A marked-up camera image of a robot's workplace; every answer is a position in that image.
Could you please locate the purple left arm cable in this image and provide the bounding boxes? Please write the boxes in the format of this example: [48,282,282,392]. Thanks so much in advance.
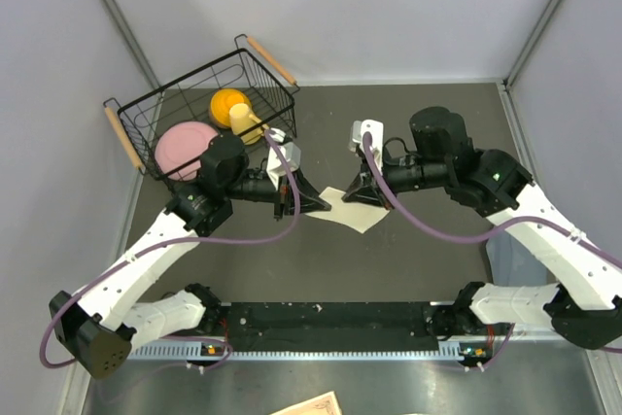
[38,130,302,372]

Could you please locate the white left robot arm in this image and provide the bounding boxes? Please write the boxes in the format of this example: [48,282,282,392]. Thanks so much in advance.
[39,128,330,379]

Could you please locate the cream paper letter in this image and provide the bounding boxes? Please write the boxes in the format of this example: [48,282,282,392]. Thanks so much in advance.
[306,187,389,234]

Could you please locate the orange bowl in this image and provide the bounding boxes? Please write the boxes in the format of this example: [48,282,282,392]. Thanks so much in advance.
[209,88,251,128]

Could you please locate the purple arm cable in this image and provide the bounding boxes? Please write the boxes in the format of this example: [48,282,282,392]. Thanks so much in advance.
[38,130,302,372]
[362,131,622,372]

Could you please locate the grey slotted cable duct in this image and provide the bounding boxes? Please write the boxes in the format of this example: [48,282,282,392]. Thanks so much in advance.
[127,340,492,363]

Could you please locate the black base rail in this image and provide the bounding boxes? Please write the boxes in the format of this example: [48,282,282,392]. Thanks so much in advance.
[164,300,511,353]

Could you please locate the black wire dish basket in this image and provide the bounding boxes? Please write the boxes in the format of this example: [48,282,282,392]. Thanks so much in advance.
[103,34,300,190]

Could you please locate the brown patterned paper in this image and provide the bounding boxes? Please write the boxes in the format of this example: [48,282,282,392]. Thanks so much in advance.
[273,392,343,415]

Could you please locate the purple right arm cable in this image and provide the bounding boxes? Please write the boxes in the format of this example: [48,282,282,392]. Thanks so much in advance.
[362,131,622,372]

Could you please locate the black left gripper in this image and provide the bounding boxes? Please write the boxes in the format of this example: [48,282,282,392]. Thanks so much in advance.
[224,167,330,221]

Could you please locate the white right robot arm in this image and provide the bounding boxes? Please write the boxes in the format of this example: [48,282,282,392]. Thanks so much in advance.
[342,106,621,352]

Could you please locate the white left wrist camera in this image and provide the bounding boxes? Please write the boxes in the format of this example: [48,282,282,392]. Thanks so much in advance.
[264,127,301,189]

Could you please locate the pale yellow mug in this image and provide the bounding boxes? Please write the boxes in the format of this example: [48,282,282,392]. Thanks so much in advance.
[229,103,268,146]

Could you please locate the grey blue envelope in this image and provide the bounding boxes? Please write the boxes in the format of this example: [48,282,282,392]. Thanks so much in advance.
[485,232,548,287]

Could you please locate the pink plate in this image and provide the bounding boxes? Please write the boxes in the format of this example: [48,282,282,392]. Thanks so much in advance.
[155,121,220,182]

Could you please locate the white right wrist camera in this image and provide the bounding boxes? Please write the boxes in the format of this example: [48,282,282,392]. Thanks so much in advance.
[349,120,384,168]

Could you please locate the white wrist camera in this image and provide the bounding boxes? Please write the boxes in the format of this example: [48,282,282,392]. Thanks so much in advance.
[264,127,301,189]
[349,120,384,168]

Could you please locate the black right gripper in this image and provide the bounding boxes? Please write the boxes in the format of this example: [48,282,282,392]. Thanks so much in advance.
[343,146,450,210]

